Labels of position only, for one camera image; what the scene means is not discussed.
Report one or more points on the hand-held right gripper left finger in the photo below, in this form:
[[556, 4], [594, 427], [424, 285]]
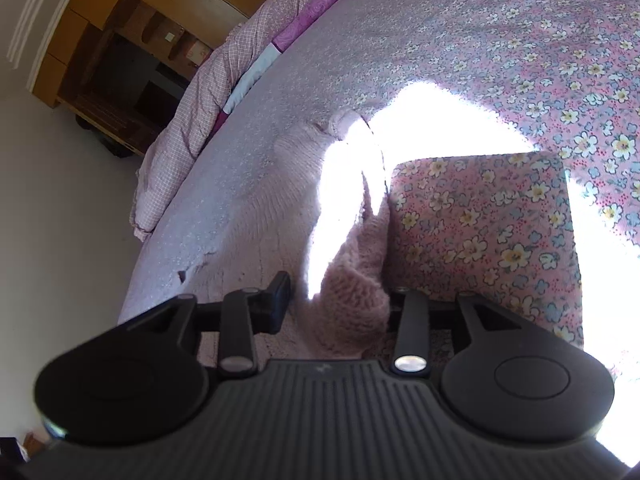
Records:
[[278, 305]]

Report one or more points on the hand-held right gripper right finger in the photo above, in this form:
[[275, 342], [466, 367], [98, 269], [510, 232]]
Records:
[[413, 320]]

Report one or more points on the pink knitted sweater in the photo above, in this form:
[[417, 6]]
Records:
[[350, 290]]

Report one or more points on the pink checked quilt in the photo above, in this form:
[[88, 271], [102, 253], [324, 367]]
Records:
[[210, 95]]

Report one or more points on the floral bed sheet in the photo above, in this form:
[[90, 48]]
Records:
[[500, 50]]

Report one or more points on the wooden cabinet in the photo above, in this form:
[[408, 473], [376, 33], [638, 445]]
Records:
[[100, 25]]

